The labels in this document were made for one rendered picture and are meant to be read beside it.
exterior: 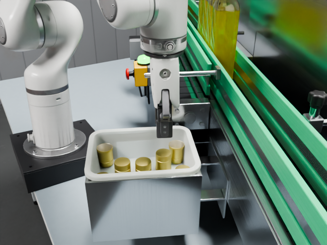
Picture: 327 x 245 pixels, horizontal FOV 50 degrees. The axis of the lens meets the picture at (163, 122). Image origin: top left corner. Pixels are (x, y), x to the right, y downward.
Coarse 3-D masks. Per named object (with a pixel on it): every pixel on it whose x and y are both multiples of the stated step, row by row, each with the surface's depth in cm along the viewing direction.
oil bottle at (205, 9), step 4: (204, 0) 96; (204, 4) 96; (204, 8) 96; (204, 12) 96; (204, 16) 97; (204, 20) 97; (204, 24) 97; (204, 28) 97; (204, 32) 98; (204, 36) 98; (204, 40) 98
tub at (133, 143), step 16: (128, 128) 79; (144, 128) 79; (176, 128) 80; (96, 144) 78; (112, 144) 80; (128, 144) 80; (144, 144) 80; (160, 144) 81; (192, 144) 73; (96, 160) 75; (192, 160) 70; (96, 176) 64; (112, 176) 64; (128, 176) 65; (144, 176) 65; (160, 176) 65
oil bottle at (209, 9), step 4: (208, 0) 91; (212, 0) 87; (208, 4) 91; (212, 4) 87; (208, 8) 91; (212, 8) 88; (208, 12) 91; (208, 16) 91; (208, 20) 92; (208, 24) 92; (208, 28) 92; (208, 32) 92; (208, 36) 92; (208, 40) 93; (208, 44) 93
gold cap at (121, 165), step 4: (116, 160) 73; (120, 160) 73; (124, 160) 73; (128, 160) 73; (116, 164) 72; (120, 164) 72; (124, 164) 72; (128, 164) 72; (116, 168) 72; (120, 168) 72; (124, 168) 72; (128, 168) 72; (116, 172) 73; (120, 172) 72; (124, 172) 72
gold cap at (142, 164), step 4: (136, 160) 73; (140, 160) 73; (144, 160) 73; (148, 160) 73; (136, 164) 72; (140, 164) 72; (144, 164) 72; (148, 164) 72; (136, 168) 73; (140, 168) 72; (144, 168) 72; (148, 168) 72
